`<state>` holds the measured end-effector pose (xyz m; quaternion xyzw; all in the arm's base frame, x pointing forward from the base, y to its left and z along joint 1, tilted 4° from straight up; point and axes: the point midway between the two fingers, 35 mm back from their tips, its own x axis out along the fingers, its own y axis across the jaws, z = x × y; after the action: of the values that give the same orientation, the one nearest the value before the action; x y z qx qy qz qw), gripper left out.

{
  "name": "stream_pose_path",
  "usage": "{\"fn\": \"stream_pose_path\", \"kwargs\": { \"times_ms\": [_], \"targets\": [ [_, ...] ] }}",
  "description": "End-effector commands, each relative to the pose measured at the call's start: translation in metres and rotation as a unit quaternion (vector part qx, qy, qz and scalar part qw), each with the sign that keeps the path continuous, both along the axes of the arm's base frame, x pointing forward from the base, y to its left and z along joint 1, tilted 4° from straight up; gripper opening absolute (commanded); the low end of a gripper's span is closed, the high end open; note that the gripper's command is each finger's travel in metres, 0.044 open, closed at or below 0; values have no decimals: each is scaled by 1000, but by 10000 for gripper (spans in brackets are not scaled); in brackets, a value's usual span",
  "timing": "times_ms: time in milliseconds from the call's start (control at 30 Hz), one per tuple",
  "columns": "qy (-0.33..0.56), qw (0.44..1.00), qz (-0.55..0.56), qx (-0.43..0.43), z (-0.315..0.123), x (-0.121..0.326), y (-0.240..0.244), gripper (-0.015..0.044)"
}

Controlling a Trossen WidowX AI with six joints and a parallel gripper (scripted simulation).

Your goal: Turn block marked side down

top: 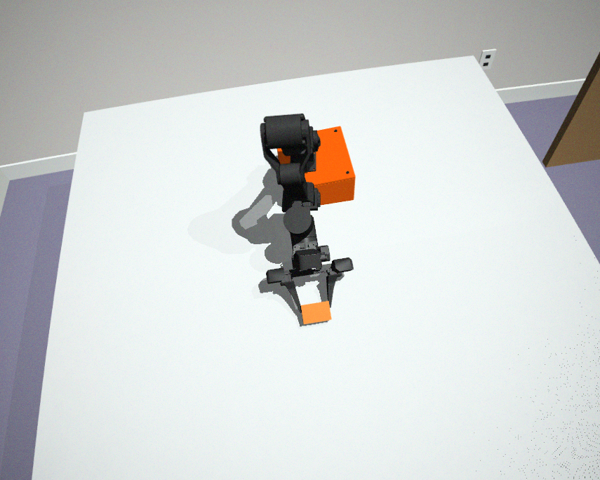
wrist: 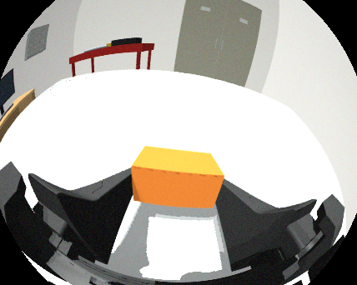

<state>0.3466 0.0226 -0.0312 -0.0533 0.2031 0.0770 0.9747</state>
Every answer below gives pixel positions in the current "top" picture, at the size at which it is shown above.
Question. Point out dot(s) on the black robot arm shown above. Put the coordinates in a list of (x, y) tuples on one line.
[(292, 134)]

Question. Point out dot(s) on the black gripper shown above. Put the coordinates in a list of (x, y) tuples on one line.
[(333, 270)]

